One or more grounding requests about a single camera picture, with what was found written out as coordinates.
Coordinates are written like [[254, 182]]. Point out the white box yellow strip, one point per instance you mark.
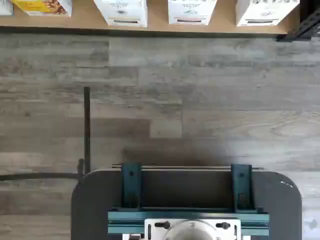
[[125, 12]]

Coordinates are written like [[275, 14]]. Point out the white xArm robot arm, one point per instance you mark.
[[190, 232]]

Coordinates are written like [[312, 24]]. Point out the wooden shelf board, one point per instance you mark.
[[155, 28]]

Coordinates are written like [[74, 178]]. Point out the white box pink strip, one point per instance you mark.
[[190, 12]]

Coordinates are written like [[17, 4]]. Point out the white box dark strip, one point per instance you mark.
[[262, 12]]

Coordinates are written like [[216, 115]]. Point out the purely elizabeth yellow box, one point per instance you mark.
[[40, 7]]

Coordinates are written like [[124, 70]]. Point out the thin metal rod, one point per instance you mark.
[[187, 166]]

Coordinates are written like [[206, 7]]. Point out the teal metal clamp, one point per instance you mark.
[[130, 185], [241, 185]]

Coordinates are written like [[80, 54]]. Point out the black straight rod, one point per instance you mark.
[[87, 125]]

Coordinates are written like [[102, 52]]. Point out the grey rounded robot stand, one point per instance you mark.
[[95, 200]]

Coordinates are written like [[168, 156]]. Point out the white mounting plate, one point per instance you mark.
[[152, 232]]

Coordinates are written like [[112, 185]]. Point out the black metal shelf frame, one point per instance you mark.
[[310, 25]]

